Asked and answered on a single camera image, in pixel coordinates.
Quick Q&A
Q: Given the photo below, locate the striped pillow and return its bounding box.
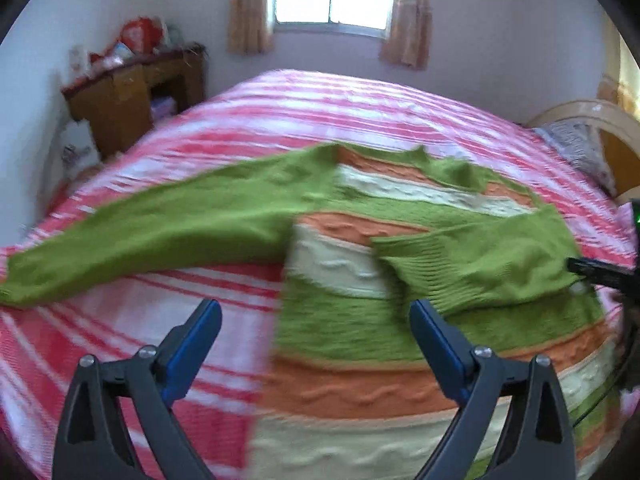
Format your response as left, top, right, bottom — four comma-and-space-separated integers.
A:
535, 120, 618, 196

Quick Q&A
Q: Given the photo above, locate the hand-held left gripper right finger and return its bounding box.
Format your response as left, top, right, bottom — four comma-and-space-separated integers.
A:
409, 298, 578, 480

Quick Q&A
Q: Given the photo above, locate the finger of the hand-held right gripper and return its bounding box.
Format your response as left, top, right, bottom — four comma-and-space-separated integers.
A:
567, 257, 640, 293

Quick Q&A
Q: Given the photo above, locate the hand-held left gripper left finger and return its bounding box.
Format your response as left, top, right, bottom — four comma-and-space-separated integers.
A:
51, 298, 223, 480

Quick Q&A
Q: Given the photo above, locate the green orange striped knit sweater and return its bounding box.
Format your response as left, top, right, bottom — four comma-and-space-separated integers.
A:
0, 142, 626, 480

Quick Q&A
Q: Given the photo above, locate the red plastic bag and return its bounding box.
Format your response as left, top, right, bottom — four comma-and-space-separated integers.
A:
120, 17, 166, 56

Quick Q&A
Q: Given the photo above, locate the peach window curtain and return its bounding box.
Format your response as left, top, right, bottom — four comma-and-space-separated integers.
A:
227, 0, 276, 55
378, 0, 433, 71

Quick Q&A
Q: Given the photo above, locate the pink plaid bed sheet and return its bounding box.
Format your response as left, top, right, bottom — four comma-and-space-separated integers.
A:
0, 69, 640, 480

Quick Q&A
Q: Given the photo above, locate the yellow curtain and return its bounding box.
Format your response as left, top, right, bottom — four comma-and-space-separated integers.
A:
597, 25, 640, 116

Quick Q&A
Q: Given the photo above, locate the cream arched headboard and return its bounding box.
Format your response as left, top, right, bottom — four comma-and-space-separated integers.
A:
525, 99, 640, 201

